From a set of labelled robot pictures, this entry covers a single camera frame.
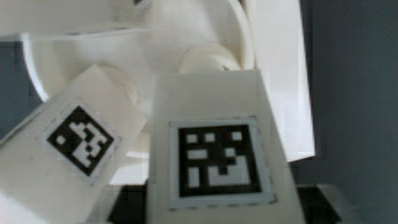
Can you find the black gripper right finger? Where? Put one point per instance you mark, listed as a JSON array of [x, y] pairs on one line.
[[326, 206]]

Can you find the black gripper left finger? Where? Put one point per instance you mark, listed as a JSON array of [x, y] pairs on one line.
[[121, 208]]

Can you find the white stool leg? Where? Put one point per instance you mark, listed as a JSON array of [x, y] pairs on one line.
[[61, 19], [221, 179], [63, 150]]

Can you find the white round stool seat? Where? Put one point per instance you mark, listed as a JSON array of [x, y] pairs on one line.
[[190, 38]]

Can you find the white right barrier wall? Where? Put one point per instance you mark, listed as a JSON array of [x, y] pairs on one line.
[[278, 34]]

